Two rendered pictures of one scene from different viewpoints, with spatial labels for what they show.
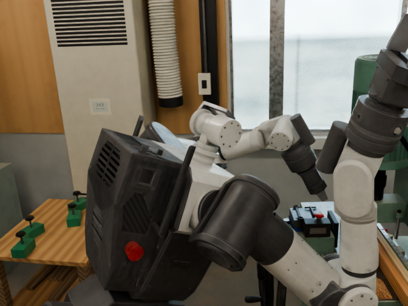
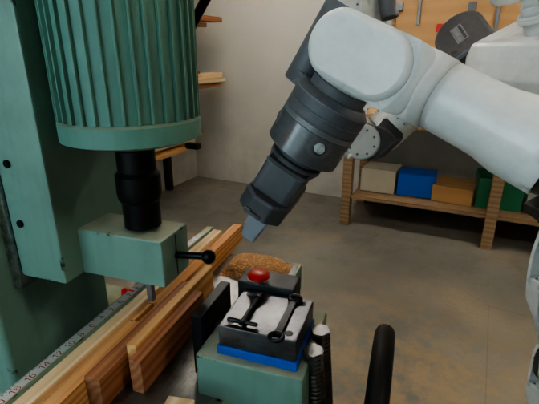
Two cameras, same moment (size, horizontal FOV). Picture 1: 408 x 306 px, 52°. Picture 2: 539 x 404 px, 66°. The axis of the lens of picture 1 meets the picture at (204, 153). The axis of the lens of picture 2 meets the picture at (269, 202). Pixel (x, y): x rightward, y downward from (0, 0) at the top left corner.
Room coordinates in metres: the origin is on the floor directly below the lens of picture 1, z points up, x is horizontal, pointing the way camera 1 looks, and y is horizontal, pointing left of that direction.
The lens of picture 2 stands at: (1.65, -0.21, 1.30)
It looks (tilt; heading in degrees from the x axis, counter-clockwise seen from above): 20 degrees down; 196
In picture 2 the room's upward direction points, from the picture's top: straight up
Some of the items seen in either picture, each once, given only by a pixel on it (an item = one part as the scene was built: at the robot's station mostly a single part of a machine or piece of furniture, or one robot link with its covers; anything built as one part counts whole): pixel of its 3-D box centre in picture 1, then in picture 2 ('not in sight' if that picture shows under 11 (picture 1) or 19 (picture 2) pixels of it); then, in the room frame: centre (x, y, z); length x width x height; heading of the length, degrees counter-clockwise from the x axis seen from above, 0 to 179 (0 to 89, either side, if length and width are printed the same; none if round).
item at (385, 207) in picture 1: (379, 210); (135, 251); (1.18, -0.55, 1.03); 0.14 x 0.07 x 0.09; 87
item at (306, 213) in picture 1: (308, 220); (269, 310); (1.21, -0.33, 0.99); 0.13 x 0.11 x 0.06; 177
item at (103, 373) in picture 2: not in sight; (149, 334); (1.23, -0.51, 0.92); 0.23 x 0.02 x 0.04; 177
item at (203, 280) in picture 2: not in sight; (177, 314); (1.18, -0.49, 0.93); 0.22 x 0.01 x 0.06; 177
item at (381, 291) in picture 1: (365, 285); (257, 263); (0.97, -0.43, 0.91); 0.12 x 0.09 x 0.03; 87
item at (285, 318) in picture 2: (298, 212); (285, 316); (1.24, -0.30, 1.00); 0.10 x 0.02 x 0.01; 177
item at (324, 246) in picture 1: (308, 238); (266, 358); (1.22, -0.33, 0.91); 0.15 x 0.14 x 0.09; 177
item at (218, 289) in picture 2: (323, 229); (233, 329); (1.22, -0.38, 0.95); 0.09 x 0.07 x 0.09; 177
